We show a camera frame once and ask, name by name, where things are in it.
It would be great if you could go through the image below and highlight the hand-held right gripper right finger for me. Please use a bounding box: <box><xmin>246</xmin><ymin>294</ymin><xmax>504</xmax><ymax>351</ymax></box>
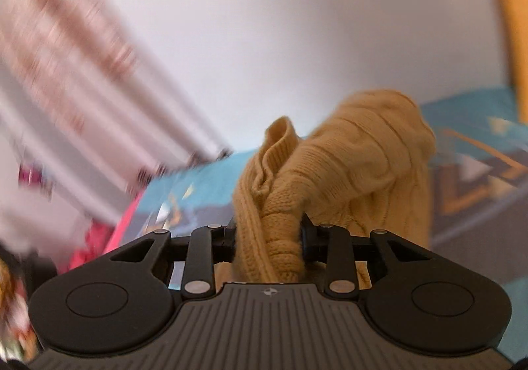
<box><xmin>299</xmin><ymin>213</ymin><xmax>430</xmax><ymax>300</ymax></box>

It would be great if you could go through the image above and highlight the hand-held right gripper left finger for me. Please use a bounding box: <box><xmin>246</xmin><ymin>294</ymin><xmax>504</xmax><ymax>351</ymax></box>
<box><xmin>111</xmin><ymin>224</ymin><xmax>238</xmax><ymax>300</ymax></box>

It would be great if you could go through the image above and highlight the orange board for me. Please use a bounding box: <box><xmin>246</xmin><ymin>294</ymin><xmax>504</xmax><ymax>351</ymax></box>
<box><xmin>480</xmin><ymin>0</ymin><xmax>528</xmax><ymax>123</ymax></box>

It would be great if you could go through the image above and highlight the pink blanket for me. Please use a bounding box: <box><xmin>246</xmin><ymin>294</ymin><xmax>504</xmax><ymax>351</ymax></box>
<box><xmin>68</xmin><ymin>189</ymin><xmax>143</xmax><ymax>272</ymax></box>

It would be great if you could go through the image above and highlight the white pleated curtain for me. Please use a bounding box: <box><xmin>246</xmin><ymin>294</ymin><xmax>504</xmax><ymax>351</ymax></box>
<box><xmin>0</xmin><ymin>0</ymin><xmax>234</xmax><ymax>231</ymax></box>

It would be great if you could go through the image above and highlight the tan cable-knit cardigan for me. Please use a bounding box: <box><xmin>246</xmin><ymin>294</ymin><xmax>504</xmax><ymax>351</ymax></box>
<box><xmin>214</xmin><ymin>88</ymin><xmax>438</xmax><ymax>286</ymax></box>

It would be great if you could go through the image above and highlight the blue patterned bed sheet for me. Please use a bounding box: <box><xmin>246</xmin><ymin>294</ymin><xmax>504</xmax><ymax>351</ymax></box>
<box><xmin>103</xmin><ymin>85</ymin><xmax>528</xmax><ymax>292</ymax></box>

